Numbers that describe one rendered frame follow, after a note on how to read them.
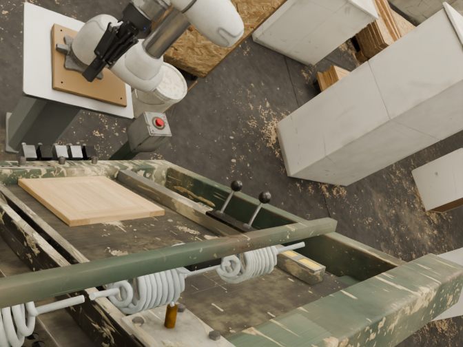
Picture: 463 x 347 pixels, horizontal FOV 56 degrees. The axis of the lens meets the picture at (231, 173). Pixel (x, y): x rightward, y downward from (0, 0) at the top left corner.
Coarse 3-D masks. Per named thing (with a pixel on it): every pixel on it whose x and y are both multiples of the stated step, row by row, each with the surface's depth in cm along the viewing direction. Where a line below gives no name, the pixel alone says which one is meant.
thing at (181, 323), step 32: (0, 192) 116; (0, 224) 104; (32, 224) 100; (32, 256) 90; (64, 256) 88; (96, 288) 79; (96, 320) 71; (128, 320) 61; (160, 320) 62; (192, 320) 64
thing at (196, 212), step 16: (128, 176) 166; (144, 192) 158; (160, 192) 151; (176, 208) 145; (192, 208) 139; (208, 224) 134; (224, 224) 129; (288, 256) 112; (304, 256) 114; (288, 272) 112; (304, 272) 109; (320, 272) 109
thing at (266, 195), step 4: (260, 192) 127; (264, 192) 126; (268, 192) 127; (260, 196) 126; (264, 196) 125; (268, 196) 126; (260, 200) 126; (264, 200) 126; (268, 200) 126; (260, 204) 126; (256, 208) 127; (256, 212) 126; (252, 216) 126; (252, 220) 126; (244, 224) 125; (248, 224) 125; (244, 228) 125; (248, 228) 124; (252, 228) 125
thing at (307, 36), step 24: (288, 0) 423; (312, 0) 417; (336, 0) 423; (360, 0) 442; (264, 24) 446; (288, 24) 442; (312, 24) 449; (336, 24) 455; (360, 24) 462; (288, 48) 477; (312, 48) 485
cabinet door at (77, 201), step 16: (96, 176) 164; (32, 192) 136; (48, 192) 137; (64, 192) 140; (80, 192) 143; (96, 192) 146; (112, 192) 149; (128, 192) 151; (48, 208) 128; (64, 208) 126; (80, 208) 129; (96, 208) 131; (112, 208) 133; (128, 208) 135; (144, 208) 137; (160, 208) 140; (80, 224) 120
